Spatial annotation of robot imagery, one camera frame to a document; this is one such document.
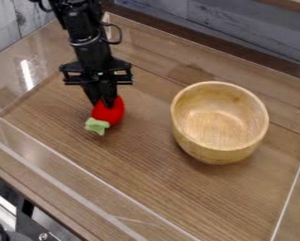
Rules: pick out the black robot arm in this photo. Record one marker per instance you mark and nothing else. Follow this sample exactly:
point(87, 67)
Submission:
point(79, 17)

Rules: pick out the black table leg frame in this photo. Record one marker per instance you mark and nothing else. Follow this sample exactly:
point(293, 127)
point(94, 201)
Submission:
point(27, 226)

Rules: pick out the light wooden bowl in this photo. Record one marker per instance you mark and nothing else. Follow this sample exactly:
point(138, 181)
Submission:
point(219, 122)

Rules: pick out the red plush strawberry toy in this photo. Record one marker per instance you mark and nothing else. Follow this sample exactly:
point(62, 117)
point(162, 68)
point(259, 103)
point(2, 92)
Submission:
point(106, 117)

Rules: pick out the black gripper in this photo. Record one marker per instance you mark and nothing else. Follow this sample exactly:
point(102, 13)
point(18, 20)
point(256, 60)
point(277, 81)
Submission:
point(96, 64)

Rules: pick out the clear acrylic corner bracket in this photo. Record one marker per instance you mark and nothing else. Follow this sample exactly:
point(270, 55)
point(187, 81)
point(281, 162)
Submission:
point(106, 21)

